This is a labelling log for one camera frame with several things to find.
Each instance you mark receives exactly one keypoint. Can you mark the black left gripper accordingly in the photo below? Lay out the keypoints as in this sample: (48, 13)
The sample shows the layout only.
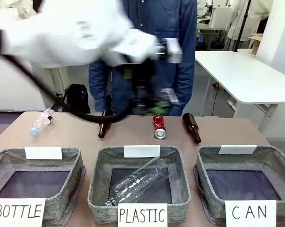
(142, 78)

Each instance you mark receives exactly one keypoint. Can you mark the crushed red can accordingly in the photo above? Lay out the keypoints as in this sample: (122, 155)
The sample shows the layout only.
(159, 126)

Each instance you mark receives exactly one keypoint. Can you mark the brown glass bottle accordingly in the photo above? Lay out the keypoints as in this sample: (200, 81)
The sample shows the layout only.
(104, 127)
(192, 126)

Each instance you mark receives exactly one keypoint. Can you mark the small blue-capped plastic bottle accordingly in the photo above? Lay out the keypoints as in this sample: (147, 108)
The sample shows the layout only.
(41, 122)

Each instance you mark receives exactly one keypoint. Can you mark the person's right forearm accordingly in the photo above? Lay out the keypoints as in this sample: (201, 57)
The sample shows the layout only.
(98, 82)

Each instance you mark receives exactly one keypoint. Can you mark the person's left forearm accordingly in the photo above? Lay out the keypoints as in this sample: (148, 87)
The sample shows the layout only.
(186, 85)

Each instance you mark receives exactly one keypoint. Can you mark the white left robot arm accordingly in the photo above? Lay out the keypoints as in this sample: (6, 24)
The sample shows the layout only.
(50, 30)

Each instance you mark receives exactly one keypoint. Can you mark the grey basket labelled plastic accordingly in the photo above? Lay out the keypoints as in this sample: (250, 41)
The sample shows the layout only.
(177, 170)

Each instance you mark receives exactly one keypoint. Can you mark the grey basket labelled can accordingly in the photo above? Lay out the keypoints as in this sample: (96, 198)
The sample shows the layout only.
(204, 175)

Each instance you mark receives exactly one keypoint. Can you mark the grey basket labelled bottle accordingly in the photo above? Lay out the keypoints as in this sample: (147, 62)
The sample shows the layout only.
(71, 170)

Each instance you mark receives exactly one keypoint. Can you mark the white CAN paper label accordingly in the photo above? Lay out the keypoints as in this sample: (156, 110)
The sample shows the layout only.
(249, 212)

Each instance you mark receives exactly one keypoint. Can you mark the blank white card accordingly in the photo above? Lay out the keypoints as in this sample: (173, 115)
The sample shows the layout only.
(142, 151)
(43, 153)
(236, 149)

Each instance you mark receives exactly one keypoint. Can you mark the large clear plastic bottle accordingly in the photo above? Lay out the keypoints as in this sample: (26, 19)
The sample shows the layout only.
(142, 179)

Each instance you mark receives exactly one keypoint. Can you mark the black backpack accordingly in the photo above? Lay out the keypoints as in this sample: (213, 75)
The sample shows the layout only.
(77, 97)

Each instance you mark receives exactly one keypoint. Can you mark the person torso in denim shirt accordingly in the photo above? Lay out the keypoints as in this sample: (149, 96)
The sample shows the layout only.
(166, 19)

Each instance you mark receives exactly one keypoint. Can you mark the white table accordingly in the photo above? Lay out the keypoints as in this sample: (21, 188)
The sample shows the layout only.
(246, 78)

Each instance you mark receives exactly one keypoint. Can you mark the white PLASTIC paper label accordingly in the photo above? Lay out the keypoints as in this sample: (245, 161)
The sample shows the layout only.
(142, 215)

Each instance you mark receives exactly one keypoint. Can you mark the white machine housing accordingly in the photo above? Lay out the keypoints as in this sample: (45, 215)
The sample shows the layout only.
(219, 16)

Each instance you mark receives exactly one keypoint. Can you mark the person in white clothes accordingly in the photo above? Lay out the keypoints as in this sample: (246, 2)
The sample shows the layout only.
(236, 21)

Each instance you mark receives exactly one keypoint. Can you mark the open cardboard box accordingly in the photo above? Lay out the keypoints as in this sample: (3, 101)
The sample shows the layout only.
(256, 42)

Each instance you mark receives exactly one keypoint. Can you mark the black tripod pole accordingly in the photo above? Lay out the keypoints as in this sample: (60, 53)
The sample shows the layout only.
(245, 21)

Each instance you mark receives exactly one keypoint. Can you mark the white cabinet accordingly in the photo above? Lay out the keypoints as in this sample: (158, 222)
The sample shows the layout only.
(10, 89)

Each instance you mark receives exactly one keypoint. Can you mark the white BOTTLE paper label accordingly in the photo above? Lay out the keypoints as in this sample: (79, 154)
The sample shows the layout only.
(18, 211)

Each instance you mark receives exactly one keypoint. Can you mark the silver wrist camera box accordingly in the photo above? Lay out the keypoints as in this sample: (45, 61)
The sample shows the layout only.
(174, 50)

